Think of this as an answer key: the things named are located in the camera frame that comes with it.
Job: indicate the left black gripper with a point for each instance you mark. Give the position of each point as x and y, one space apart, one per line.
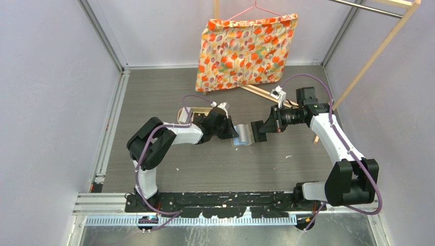
231 132

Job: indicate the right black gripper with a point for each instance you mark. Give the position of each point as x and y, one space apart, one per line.
271 126

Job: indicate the black VIP card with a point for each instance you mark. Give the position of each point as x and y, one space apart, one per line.
257 135

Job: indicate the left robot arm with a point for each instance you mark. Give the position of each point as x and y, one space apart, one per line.
149 145

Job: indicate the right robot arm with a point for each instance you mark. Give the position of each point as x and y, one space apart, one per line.
352 178

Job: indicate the stack of cards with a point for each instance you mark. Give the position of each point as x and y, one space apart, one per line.
184 115

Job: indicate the beige oval tray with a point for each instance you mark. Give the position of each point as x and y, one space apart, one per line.
198 113

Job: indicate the floral fabric bag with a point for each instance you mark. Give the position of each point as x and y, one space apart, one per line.
250 52

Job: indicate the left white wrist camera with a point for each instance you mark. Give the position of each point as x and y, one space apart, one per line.
224 106

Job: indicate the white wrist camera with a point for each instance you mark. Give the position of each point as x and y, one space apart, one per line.
279 94
224 106

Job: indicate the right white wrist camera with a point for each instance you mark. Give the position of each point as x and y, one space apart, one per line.
279 94

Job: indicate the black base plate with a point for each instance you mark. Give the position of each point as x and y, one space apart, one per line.
269 204

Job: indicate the aluminium front rail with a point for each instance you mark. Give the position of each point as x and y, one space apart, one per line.
108 209

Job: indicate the wooden rack frame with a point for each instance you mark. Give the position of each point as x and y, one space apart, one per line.
382 77

